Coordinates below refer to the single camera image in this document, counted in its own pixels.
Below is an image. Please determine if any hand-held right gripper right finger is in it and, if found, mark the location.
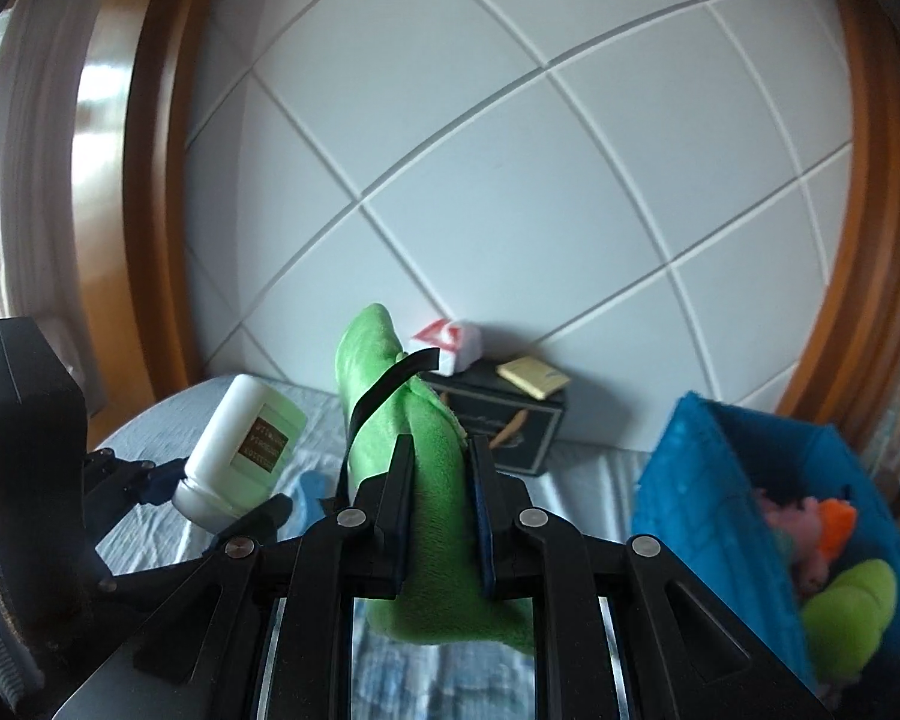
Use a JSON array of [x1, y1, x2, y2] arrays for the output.
[[467, 433, 833, 720]]

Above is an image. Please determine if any white red tissue packet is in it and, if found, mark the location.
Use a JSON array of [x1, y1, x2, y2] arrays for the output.
[[409, 319, 485, 377]]

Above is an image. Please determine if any blue plastic container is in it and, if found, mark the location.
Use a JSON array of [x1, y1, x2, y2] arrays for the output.
[[630, 390, 900, 700]]

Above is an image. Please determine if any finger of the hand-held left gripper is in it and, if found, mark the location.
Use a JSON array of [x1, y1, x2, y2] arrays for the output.
[[105, 493, 295, 601], [82, 448, 190, 541]]

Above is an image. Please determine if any black gift box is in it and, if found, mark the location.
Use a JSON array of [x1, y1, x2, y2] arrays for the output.
[[418, 360, 571, 477]]

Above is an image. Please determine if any teal-bodied pig plush toy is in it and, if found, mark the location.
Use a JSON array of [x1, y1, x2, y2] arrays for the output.
[[754, 491, 826, 593]]

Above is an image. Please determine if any lime green plush toy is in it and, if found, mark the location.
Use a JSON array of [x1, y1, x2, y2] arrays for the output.
[[801, 559, 899, 685]]

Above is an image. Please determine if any wooden frame post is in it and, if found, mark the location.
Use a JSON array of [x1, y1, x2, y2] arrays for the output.
[[71, 0, 222, 413], [776, 0, 900, 458]]

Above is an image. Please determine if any yellow sticky note pad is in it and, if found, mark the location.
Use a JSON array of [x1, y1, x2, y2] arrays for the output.
[[495, 358, 571, 400]]

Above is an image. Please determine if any orange plush toy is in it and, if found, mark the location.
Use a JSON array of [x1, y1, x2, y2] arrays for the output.
[[816, 497, 860, 565]]

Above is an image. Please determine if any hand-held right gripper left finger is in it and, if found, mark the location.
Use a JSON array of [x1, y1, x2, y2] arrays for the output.
[[56, 433, 421, 720]]

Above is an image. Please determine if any white plastic bottle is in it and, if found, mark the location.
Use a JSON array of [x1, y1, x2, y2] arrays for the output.
[[171, 373, 308, 532]]

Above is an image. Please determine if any striped blue-white blanket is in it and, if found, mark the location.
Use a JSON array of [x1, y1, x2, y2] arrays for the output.
[[82, 375, 665, 720]]

